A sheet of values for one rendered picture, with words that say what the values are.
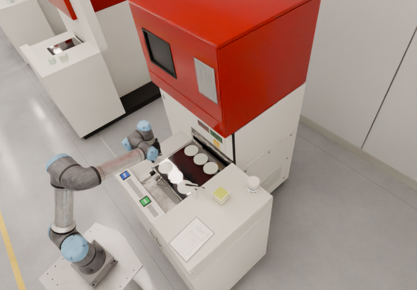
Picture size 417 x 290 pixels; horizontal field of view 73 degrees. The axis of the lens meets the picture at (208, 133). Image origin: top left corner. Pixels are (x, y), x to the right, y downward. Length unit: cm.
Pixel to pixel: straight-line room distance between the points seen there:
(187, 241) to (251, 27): 112
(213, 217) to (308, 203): 139
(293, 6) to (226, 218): 116
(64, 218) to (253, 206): 99
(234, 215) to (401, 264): 160
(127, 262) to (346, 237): 181
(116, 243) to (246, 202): 81
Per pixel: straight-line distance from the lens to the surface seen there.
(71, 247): 163
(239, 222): 163
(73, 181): 137
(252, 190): 167
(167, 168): 197
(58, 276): 197
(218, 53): 128
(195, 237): 161
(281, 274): 256
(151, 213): 174
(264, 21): 144
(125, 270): 181
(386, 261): 282
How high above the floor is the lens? 243
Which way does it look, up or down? 46 degrees down
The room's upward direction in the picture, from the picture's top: 8 degrees counter-clockwise
